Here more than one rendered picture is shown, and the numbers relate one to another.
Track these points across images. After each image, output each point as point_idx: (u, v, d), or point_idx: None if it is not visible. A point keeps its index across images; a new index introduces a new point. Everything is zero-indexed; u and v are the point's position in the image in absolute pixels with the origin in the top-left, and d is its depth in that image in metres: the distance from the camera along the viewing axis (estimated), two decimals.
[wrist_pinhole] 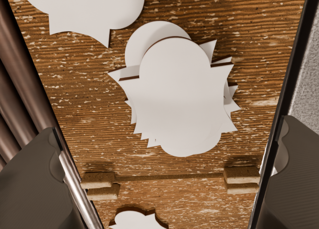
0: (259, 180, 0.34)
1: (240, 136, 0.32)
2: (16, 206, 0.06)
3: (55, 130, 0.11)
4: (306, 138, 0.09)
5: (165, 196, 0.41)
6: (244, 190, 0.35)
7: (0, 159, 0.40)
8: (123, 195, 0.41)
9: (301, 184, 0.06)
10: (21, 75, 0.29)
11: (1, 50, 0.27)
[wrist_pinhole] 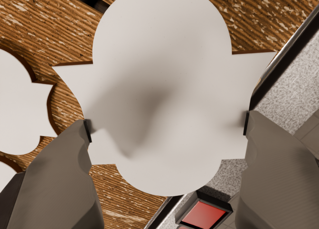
0: (256, 85, 0.21)
1: None
2: (45, 192, 0.07)
3: (86, 123, 0.11)
4: (270, 130, 0.09)
5: (91, 60, 0.22)
6: None
7: None
8: (14, 12, 0.20)
9: (270, 174, 0.07)
10: None
11: None
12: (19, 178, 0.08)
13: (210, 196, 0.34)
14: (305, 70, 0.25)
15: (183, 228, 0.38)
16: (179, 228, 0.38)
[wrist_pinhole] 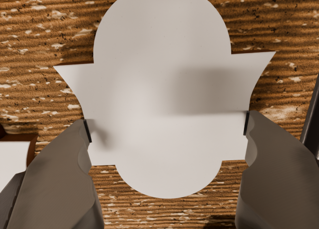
0: None
1: None
2: (45, 192, 0.07)
3: (86, 123, 0.11)
4: (270, 130, 0.09)
5: None
6: None
7: None
8: None
9: (270, 174, 0.07)
10: None
11: None
12: (19, 178, 0.08)
13: None
14: None
15: None
16: None
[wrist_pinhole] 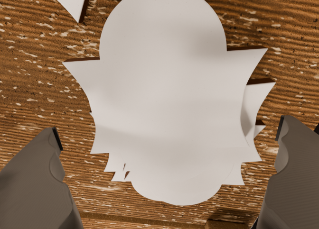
0: None
1: (239, 186, 0.24)
2: (16, 206, 0.06)
3: (55, 130, 0.11)
4: (306, 138, 0.09)
5: None
6: None
7: None
8: None
9: (301, 184, 0.06)
10: None
11: None
12: None
13: None
14: None
15: None
16: None
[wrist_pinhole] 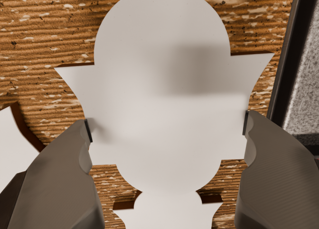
0: None
1: None
2: (46, 191, 0.07)
3: (87, 123, 0.11)
4: (269, 130, 0.09)
5: (31, 42, 0.14)
6: None
7: None
8: None
9: (269, 174, 0.07)
10: None
11: None
12: (20, 177, 0.08)
13: (315, 145, 0.22)
14: None
15: None
16: None
